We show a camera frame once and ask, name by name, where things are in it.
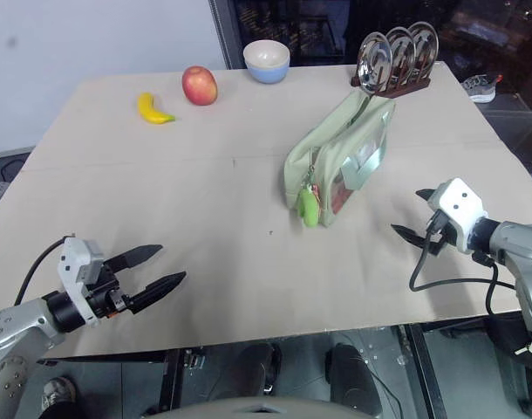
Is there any light green pouch bag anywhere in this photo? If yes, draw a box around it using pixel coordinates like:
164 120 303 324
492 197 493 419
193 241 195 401
284 91 398 229

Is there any dark rounded shape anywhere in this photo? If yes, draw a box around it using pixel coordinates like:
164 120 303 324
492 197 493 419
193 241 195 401
324 343 378 412

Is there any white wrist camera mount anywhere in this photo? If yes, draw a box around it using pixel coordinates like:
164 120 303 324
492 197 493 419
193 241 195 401
58 237 106 329
427 176 490 256

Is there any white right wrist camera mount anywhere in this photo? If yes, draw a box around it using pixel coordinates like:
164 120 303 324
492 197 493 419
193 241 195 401
427 176 490 256

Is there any steel plate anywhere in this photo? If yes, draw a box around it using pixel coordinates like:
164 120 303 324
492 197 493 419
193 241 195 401
385 26 418 85
356 31 392 95
407 21 440 76

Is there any grey robot torso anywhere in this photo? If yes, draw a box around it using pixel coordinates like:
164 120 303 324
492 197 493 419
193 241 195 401
147 394 381 419

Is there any yellow banana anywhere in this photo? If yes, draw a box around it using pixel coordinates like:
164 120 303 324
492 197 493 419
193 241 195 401
137 92 177 127

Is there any green plush zipper charm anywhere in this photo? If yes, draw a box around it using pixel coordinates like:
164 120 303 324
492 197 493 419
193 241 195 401
297 184 324 230

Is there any grey worn shoe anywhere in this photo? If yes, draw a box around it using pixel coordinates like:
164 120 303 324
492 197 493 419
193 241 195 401
42 376 78 415

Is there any dark wooden plate rack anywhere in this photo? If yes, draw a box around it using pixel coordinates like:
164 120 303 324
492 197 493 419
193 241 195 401
350 65 433 99

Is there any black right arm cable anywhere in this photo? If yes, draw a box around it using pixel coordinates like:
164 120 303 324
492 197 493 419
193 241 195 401
408 212 518 316

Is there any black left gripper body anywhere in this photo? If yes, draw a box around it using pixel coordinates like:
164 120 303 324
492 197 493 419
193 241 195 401
85 263 135 319

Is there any blue and cream bowl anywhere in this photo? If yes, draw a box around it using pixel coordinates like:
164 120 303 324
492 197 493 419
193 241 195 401
242 39 291 85

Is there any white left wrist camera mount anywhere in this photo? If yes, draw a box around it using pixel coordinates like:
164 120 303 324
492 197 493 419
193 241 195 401
58 237 106 329

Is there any grey sneaker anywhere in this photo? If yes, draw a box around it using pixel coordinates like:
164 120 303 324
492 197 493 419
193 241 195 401
461 73 504 104

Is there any red apple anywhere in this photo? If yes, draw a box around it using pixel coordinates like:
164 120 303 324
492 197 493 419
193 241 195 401
181 65 219 106

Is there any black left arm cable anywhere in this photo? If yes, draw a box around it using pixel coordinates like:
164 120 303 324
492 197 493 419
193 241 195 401
13 237 72 306

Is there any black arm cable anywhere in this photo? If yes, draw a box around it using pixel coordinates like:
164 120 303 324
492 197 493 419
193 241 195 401
13 237 72 306
408 212 518 316

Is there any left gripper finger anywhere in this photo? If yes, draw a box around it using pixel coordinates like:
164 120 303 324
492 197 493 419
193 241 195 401
127 271 188 315
104 244 164 274

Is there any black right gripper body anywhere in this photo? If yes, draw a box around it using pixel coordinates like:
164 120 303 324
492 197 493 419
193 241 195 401
422 210 458 259

